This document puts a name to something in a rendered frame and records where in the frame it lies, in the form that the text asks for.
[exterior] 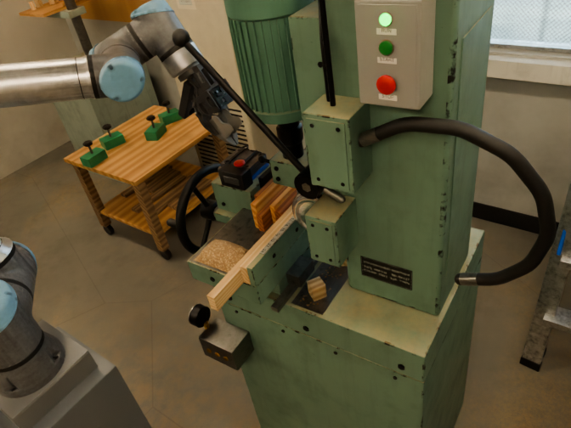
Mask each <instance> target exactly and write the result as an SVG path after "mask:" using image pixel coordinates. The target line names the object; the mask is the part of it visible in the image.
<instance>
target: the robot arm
mask: <svg viewBox="0 0 571 428"><path fill-rule="evenodd" d="M130 16H131V17H130V18H131V20H132V21H131V22H130V23H128V24H127V25H125V26H123V27H122V28H121V29H120V30H118V31H117V32H115V33H114V34H112V35H111V36H109V37H107V38H106V39H104V41H102V42H101V43H97V44H96V45H95V46H94V47H93V48H92V49H91V50H90V51H89V54H88V55H84V56H82V57H75V58H65V59H46V60H37V61H26V62H17V63H7V64H0V109H1V108H9V107H17V106H25V105H33V104H47V103H55V102H64V101H72V100H79V99H104V98H109V99H112V100H115V101H117V102H128V101H131V100H134V99H135V98H137V97H138V96H139V95H140V94H141V93H142V91H143V89H144V83H145V73H144V68H143V66H142V65H143V64H144V63H146V62H147V61H149V60H150V59H152V58H153V57H155V56H156V55H157V56H158V58H159V59H160V61H161V62H162V63H163V64H164V66H165V67H166V69H167V71H168V72H169V74H170V75H171V77H172V78H175V77H177V76H178V79H179V80H180V82H183V81H184V80H186V79H187V81H185V82H184V85H183V91H182V95H181V100H180V105H179V110H178V115H180V116H181V117H182V118H184V119H186V118H187V117H189V116H190V115H192V114H194V113H196V114H195V115H196V116H197V117H198V119H199V121H200V123H201V125H202V126H203V127H204V128H205V129H206V130H207V131H209V132H210V133H211V134H213V135H214V136H217V137H218V138H220V139H221V140H223V141H224V142H226V143H228V144H231V145H234V146H236V145H237V144H238V135H237V130H238V129H239V127H240V126H241V124H242V121H241V119H240V118H239V117H238V116H232V115H231V114H230V113H229V107H228V105H227V104H229V103H231V102H232V101H234V100H233V99H232V98H231V97H230V96H229V95H228V94H227V93H226V92H225V91H224V90H223V88H222V87H221V86H220V85H219V84H218V83H217V82H216V81H215V80H214V79H213V78H212V76H211V75H210V74H209V73H208V72H207V71H206V70H205V69H204V68H203V66H202V65H201V64H200V63H199V62H198V61H197V60H196V59H195V58H194V56H193V55H192V54H191V53H190V52H189V51H188V50H187V49H186V48H185V47H183V48H181V47H178V46H176V45H175V44H174V43H173V41H172V34H173V32H174V31H175V30H177V29H179V28H182V29H184V27H183V25H182V23H181V22H180V20H179V19H178V17H177V15H176V14H175V12H174V10H172V9H171V7H170V6H169V4H168V3H167V1H165V0H152V1H149V2H147V3H145V4H143V5H141V6H140V7H138V8H137V9H135V10H134V11H133V12H132V13H131V15H130ZM215 113H218V116H216V115H214V116H213V117H212V114H215ZM36 276H37V260H36V258H35V255H34V254H33V253H32V251H31V250H30V249H29V248H28V247H27V246H25V245H23V244H21V243H19V242H15V241H12V240H11V239H9V238H6V237H0V395H2V396H3V397H8V398H18V397H25V396H28V395H30V394H32V393H34V392H36V391H38V390H40V389H41V388H43V387H44V386H45V385H47V383H49V382H50V381H51V380H52V379H53V378H54V377H55V375H57V374H58V372H59V371H60V369H61V367H62V365H63V363H64V361H65V348H64V346H63V345H62V343H61V342H60V341H59V339H58V338H56V337H55V336H53V335H50V334H49V333H47V332H45V331H43V330H42V329H41V328H40V326H39V325H38V323H37V322H36V320H35V319H34V318H33V316H32V305H33V298H34V290H35V283H36Z"/></svg>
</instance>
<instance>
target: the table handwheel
mask: <svg viewBox="0 0 571 428"><path fill-rule="evenodd" d="M220 166H221V164H220V163H212V164H208V165H206V166H203V167H202V168H200V169H199V170H198V171H197V172H195V173H194V174H193V175H192V176H191V178H190V179H189V180H188V182H187V183H186V184H185V186H184V188H183V190H182V193H181V195H180V197H179V199H178V205H177V210H176V218H175V221H176V230H177V234H178V238H179V241H180V243H181V244H182V246H183V247H184V248H185V250H187V251H188V252H189V253H191V254H193V255H194V254H195V253H196V252H197V251H198V250H199V249H200V248H201V247H202V246H203V245H204V244H205V243H206V242H207V238H208V234H209V230H210V227H211V223H212V221H217V220H216V218H215V215H214V212H215V211H216V210H217V209H218V204H217V202H216V201H215V200H209V199H207V200H206V198H205V197H204V196H203V195H202V194H201V192H200V191H199V190H198V188H197V187H196V186H197V184H198V183H199V182H200V181H201V180H202V179H203V178H204V177H205V176H207V175H209V174H211V173H214V172H218V168H219V167H220ZM192 193H194V194H195V195H196V196H197V198H198V199H199V200H200V201H201V203H202V204H201V207H200V214H201V216H202V217H203V218H206V224H205V228H204V234H203V237H202V241H201V246H197V245H195V244H193V243H192V242H191V240H190V239H189V236H188V234H187V230H186V224H185V217H186V210H187V206H188V203H189V198H190V196H191V195H192Z"/></svg>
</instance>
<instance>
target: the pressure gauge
mask: <svg viewBox="0 0 571 428"><path fill-rule="evenodd" d="M210 315H211V312H210V308H209V307H206V306H204V305H202V304H200V303H197V304H195V305H194V306H193V307H192V308H191V309H190V311H189V316H188V321H189V324H191V325H194V326H195V327H198V328H202V327H203V326H204V328H205V329H209V328H210V325H209V323H208V320H209V318H210Z"/></svg>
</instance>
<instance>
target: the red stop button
mask: <svg viewBox="0 0 571 428"><path fill-rule="evenodd" d="M376 87H377V89H378V91H379V92H380V93H382V94H385V95H388V94H391V93H393V91H394V90H395V88H396V82H395V80H394V79H393V78H392V77H391V76H388V75H383V76H380V77H379V78H378V79H377V82H376Z"/></svg>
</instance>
